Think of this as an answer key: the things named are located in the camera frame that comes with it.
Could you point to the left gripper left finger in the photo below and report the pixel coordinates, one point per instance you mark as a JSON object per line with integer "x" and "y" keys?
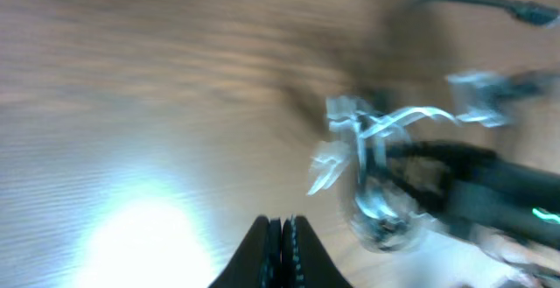
{"x": 256, "y": 262}

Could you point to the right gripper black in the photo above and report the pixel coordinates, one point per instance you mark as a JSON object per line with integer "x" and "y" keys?
{"x": 521, "y": 201}

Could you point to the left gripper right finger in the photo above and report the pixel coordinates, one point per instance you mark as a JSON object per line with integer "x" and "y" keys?
{"x": 305, "y": 261}

